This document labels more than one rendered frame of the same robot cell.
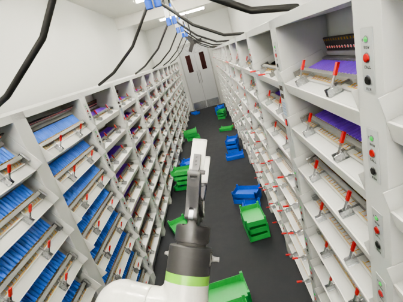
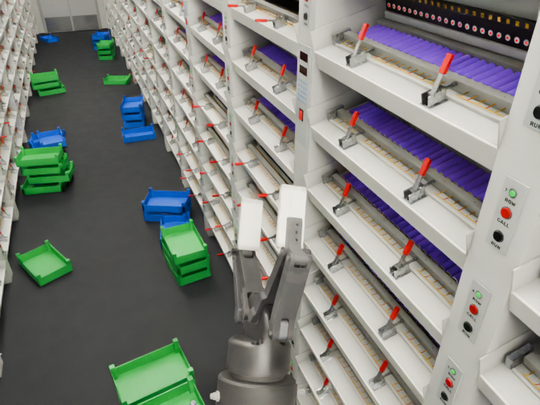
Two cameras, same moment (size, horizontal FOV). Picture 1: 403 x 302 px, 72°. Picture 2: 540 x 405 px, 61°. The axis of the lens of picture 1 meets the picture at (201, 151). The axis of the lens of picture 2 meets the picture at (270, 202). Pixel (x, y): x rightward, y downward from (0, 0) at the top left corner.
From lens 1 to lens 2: 0.31 m
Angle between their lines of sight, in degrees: 28
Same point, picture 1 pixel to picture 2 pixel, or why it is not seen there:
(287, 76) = (321, 40)
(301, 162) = (313, 181)
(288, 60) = (327, 13)
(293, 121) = (315, 116)
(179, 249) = (255, 393)
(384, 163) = (525, 231)
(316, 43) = not seen: outside the picture
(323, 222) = (339, 272)
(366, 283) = (410, 362)
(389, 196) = (518, 273)
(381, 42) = not seen: outside the picture
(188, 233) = (267, 361)
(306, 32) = not seen: outside the picture
